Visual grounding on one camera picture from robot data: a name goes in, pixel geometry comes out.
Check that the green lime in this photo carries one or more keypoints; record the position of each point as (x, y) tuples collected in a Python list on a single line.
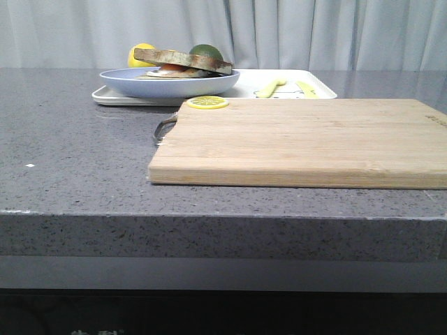
[(206, 51)]

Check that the bread slice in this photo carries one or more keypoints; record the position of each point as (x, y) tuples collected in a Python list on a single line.
[(188, 74), (155, 56)]

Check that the white rectangular tray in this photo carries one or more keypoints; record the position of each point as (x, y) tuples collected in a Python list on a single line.
[(250, 81)]

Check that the light blue plate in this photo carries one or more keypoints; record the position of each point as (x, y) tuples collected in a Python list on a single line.
[(124, 81)]

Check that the white curtain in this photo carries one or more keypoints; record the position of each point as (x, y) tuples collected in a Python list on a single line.
[(313, 35)]

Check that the left yellow lemon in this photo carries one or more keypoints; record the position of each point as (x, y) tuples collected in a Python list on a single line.
[(133, 62)]

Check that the wooden cutting board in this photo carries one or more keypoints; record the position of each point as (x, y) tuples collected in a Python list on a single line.
[(340, 143)]

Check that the yellow plastic spoon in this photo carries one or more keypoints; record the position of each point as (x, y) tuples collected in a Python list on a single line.
[(269, 89)]

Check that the lemon slice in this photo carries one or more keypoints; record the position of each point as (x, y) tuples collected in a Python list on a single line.
[(207, 102)]

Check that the fried egg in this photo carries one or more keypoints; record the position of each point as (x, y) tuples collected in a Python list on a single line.
[(172, 67)]

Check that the metal cutting board handle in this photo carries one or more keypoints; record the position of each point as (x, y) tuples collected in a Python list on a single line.
[(163, 128)]

